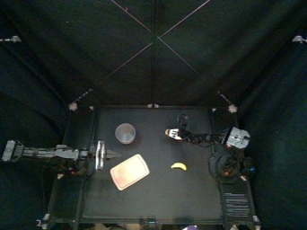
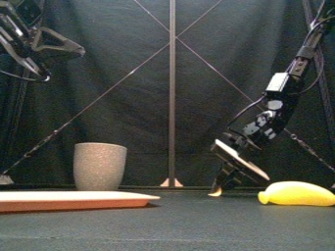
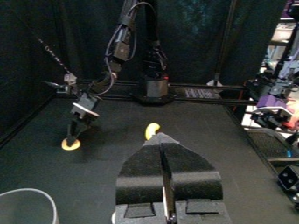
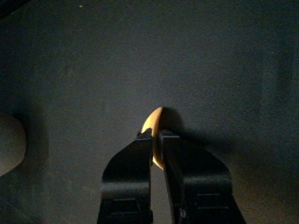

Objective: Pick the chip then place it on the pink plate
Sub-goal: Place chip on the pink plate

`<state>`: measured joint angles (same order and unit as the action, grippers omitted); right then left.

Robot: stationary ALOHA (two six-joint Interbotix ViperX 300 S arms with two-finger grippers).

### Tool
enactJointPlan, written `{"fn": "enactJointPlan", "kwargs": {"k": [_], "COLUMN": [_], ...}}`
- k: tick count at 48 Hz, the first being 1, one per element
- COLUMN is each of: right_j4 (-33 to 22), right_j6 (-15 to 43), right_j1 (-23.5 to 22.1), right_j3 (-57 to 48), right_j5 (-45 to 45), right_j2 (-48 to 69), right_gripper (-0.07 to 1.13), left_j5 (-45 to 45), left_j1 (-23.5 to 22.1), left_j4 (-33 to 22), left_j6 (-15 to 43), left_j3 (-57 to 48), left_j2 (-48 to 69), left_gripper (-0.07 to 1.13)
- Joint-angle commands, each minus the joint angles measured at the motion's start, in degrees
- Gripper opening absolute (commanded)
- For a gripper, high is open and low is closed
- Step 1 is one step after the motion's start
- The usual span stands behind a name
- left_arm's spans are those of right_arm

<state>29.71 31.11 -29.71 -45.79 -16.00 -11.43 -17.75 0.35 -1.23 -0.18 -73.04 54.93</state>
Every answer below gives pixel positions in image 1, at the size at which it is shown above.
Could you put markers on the yellow curved chip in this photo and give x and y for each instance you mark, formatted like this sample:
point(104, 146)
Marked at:
point(179, 165)

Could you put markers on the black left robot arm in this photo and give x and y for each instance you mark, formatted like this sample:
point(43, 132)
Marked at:
point(44, 153)

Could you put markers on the silver table clamp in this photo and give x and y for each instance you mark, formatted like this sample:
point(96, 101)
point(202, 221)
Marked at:
point(42, 221)

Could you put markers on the small silver frame bracket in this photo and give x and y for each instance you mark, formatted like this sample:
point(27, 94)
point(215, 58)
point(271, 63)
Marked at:
point(152, 105)

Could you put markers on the purple object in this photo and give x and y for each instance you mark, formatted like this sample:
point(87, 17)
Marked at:
point(191, 228)

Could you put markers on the silver frame corner bracket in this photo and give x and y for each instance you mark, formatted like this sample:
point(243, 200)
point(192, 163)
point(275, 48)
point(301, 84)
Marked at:
point(298, 39)
point(14, 39)
point(232, 108)
point(72, 106)

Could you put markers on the translucent grey plastic cup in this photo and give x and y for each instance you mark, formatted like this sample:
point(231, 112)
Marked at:
point(126, 133)

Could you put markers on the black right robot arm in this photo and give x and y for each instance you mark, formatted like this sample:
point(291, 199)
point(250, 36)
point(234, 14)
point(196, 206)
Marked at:
point(235, 138)

